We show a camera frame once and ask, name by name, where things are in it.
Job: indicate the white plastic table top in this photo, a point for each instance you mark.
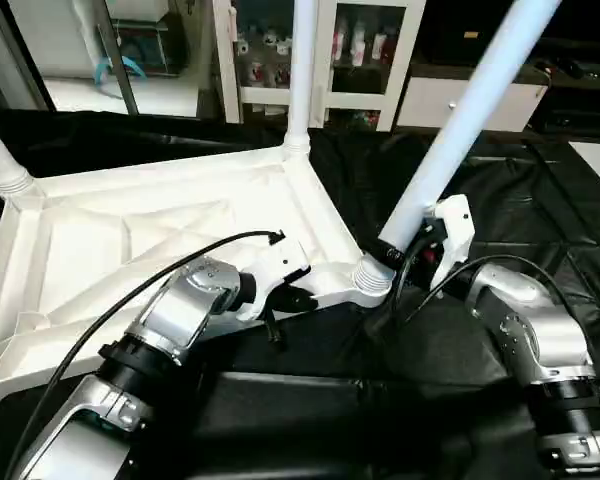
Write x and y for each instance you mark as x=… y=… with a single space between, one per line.
x=100 y=230

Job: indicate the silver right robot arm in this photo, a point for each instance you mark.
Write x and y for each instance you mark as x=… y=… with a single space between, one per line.
x=530 y=320

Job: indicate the black table mat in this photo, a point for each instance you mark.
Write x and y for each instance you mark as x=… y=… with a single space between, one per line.
x=310 y=420

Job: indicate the white drawer unit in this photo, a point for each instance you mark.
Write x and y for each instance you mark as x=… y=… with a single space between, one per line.
x=450 y=105

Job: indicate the white glass door cabinet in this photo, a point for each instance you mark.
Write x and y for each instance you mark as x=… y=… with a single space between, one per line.
x=265 y=50

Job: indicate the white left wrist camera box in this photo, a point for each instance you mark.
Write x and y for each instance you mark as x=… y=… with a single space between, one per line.
x=275 y=265

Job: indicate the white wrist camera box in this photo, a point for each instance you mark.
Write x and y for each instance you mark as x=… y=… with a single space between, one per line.
x=455 y=225
x=275 y=265

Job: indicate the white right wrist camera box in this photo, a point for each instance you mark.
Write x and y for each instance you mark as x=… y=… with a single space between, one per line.
x=455 y=225

